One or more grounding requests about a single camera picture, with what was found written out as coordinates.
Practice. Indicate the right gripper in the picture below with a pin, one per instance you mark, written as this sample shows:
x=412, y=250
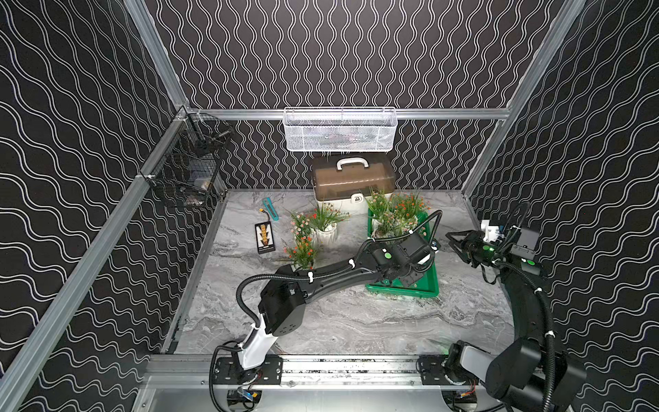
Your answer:
x=467, y=246

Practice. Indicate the pink flower pot back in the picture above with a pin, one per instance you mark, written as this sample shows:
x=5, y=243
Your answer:
x=301, y=225

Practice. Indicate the green plastic tray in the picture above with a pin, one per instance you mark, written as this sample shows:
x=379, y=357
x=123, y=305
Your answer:
x=415, y=284

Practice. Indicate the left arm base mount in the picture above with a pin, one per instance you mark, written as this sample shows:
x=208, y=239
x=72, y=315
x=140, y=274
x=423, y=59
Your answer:
x=228, y=371

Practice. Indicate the black picture card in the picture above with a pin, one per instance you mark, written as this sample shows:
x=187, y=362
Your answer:
x=264, y=238

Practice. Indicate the teal handled tool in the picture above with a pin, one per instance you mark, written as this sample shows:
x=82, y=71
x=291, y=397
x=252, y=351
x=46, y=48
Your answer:
x=269, y=209

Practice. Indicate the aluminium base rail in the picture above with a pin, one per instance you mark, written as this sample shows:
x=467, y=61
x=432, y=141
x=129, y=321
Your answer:
x=307, y=372

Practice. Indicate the red flower pot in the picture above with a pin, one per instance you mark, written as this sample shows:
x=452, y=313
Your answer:
x=302, y=253

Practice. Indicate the green grass pot back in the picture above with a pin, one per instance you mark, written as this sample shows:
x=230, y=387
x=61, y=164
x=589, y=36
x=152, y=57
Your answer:
x=324, y=222

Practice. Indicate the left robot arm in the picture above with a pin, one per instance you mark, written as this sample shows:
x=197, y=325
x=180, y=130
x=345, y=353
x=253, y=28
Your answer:
x=276, y=302

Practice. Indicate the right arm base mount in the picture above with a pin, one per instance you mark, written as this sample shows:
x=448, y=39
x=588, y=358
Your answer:
x=442, y=370

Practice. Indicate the brown lidded storage box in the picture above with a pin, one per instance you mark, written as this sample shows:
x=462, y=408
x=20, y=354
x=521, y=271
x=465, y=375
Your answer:
x=346, y=181

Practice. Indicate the green plant pot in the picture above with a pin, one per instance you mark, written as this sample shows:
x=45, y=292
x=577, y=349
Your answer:
x=387, y=225

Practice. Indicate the black wire wall basket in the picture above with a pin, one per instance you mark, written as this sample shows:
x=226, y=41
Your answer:
x=188, y=175

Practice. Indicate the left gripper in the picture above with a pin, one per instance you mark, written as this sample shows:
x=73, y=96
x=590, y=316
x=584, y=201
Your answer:
x=421, y=256

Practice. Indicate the orange flower pot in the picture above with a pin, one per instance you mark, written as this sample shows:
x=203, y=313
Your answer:
x=406, y=207

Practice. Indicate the white mesh wall basket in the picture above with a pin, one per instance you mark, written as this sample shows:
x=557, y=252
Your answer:
x=340, y=129

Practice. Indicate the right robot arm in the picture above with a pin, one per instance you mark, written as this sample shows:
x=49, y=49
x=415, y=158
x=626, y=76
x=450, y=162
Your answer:
x=534, y=373

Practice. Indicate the pink flower pot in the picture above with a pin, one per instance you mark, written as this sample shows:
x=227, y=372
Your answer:
x=301, y=225
x=379, y=202

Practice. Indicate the pink flower pot front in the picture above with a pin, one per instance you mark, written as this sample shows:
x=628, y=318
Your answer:
x=379, y=202

